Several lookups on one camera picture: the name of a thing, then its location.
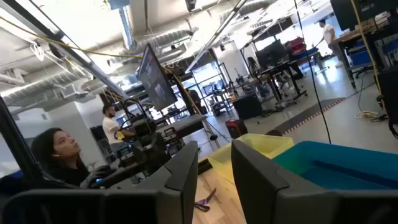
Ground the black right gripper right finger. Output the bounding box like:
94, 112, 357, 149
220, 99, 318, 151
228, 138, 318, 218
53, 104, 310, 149
231, 139, 398, 224

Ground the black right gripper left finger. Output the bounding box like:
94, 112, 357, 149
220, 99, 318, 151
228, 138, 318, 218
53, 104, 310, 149
0, 141, 199, 224

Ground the iridescent blue fork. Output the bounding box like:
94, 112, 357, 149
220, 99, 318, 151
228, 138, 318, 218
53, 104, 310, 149
195, 188, 218, 213

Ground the yellow plastic bin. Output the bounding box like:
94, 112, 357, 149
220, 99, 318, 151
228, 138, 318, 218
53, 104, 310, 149
206, 133, 295, 184

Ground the red and black case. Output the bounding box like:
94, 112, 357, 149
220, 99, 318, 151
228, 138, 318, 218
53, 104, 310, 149
225, 119, 249, 139

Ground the blue plastic bin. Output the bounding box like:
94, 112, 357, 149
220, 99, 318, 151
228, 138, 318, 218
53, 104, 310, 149
273, 141, 398, 191

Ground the person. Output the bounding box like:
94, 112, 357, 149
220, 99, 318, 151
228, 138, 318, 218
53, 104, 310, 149
30, 127, 118, 189
315, 19, 345, 68
101, 104, 136, 153
247, 57, 261, 75

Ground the grey desk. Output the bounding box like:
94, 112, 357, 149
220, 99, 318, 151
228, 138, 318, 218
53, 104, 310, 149
155, 113, 208, 139

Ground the black box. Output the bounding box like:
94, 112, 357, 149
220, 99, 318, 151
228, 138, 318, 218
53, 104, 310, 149
233, 93, 263, 121

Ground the black monitor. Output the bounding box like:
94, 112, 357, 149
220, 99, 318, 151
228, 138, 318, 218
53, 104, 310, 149
136, 42, 179, 112

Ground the black desk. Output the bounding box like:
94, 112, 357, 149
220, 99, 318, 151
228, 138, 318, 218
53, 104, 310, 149
256, 60, 308, 105

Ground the wooden desk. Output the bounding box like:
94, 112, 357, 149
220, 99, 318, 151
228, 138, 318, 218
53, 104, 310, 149
334, 12, 398, 90

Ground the black frame post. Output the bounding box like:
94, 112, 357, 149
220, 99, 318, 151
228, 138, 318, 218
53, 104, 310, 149
0, 96, 47, 187

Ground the black hanging cable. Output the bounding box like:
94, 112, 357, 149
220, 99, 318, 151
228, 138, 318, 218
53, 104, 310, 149
294, 0, 332, 144

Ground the yellow hanging cable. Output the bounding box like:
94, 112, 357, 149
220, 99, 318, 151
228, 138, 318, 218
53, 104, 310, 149
351, 0, 388, 121

